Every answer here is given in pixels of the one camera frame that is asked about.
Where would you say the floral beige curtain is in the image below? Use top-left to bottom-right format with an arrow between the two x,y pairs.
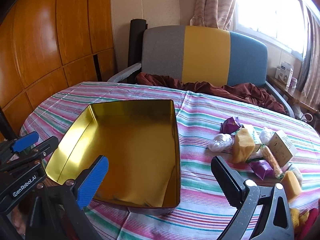
190,0 -> 236,30

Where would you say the white product box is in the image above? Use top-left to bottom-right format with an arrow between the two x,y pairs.
274,62 -> 293,87

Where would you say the wooden wardrobe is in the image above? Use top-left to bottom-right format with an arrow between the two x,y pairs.
1,0 -> 117,134

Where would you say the wooden side table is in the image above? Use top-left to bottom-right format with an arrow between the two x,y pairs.
267,76 -> 319,117

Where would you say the maroon blanket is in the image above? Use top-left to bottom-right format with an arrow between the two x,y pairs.
135,73 -> 285,114

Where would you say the yellow sponge cake piece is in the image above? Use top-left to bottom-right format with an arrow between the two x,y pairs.
232,128 -> 255,164

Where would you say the gold metal tin box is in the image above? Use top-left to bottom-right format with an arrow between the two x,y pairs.
46,99 -> 181,215

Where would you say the white plastic wrapped ball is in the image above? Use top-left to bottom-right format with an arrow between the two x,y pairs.
208,133 -> 234,152

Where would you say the grey bed rail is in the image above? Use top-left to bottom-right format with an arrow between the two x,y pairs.
107,62 -> 142,83

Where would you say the green white essential oil box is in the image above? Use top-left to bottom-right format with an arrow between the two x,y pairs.
268,130 -> 298,167

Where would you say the purple snack packet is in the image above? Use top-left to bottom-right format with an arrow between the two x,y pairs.
220,117 -> 242,134
249,160 -> 274,180

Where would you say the orange snack bar packet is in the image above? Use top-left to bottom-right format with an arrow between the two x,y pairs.
260,145 -> 283,179

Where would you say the grey yellow blue headboard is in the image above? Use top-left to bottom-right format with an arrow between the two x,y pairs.
142,25 -> 267,87

